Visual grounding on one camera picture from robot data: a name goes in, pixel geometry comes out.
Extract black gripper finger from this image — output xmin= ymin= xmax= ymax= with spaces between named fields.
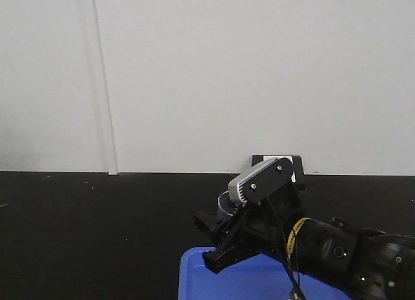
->
xmin=193 ymin=212 xmax=227 ymax=245
xmin=202 ymin=241 xmax=259 ymax=274

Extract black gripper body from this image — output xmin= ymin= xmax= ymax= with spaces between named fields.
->
xmin=215 ymin=183 xmax=307 ymax=258

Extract clear glass beaker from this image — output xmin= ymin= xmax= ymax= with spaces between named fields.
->
xmin=217 ymin=191 xmax=239 ymax=222

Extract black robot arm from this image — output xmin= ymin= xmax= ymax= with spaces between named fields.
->
xmin=193 ymin=183 xmax=414 ymax=299

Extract blue plastic tray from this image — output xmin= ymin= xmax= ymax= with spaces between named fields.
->
xmin=177 ymin=246 xmax=354 ymax=300

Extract white socket in black box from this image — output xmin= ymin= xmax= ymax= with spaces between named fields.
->
xmin=251 ymin=155 xmax=306 ymax=191

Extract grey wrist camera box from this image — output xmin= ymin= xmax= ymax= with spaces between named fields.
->
xmin=228 ymin=156 xmax=294 ymax=204

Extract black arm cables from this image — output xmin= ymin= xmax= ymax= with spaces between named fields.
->
xmin=264 ymin=196 xmax=309 ymax=300

